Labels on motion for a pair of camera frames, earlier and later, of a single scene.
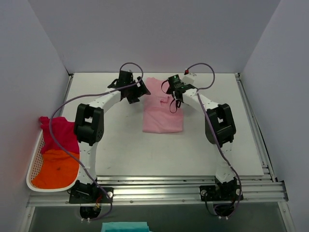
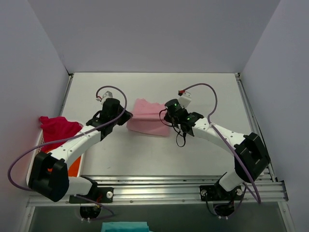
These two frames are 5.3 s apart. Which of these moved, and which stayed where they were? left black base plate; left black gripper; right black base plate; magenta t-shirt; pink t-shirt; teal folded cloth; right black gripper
Moved: right black gripper; pink t-shirt; left black gripper
Stayed: teal folded cloth; left black base plate; right black base plate; magenta t-shirt
